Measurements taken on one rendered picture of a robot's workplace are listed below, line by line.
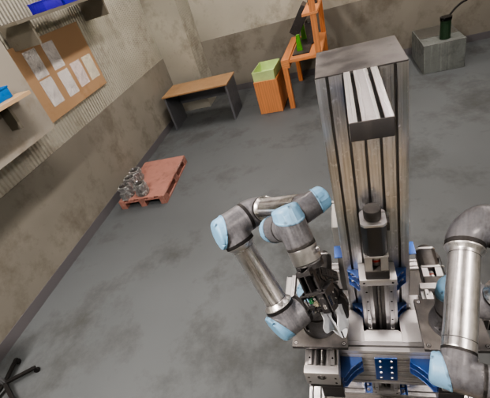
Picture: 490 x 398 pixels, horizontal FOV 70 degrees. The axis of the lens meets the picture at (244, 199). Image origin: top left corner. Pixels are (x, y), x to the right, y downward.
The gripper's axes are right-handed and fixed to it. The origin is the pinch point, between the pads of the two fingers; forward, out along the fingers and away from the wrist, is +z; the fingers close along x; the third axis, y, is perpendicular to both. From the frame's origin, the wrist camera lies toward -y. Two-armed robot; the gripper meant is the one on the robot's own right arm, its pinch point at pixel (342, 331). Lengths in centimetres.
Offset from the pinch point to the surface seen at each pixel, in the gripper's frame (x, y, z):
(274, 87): -173, -469, -185
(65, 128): -327, -188, -204
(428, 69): 33, -577, -107
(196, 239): -223, -207, -20
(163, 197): -288, -252, -83
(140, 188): -307, -239, -106
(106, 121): -341, -264, -217
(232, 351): -150, -113, 62
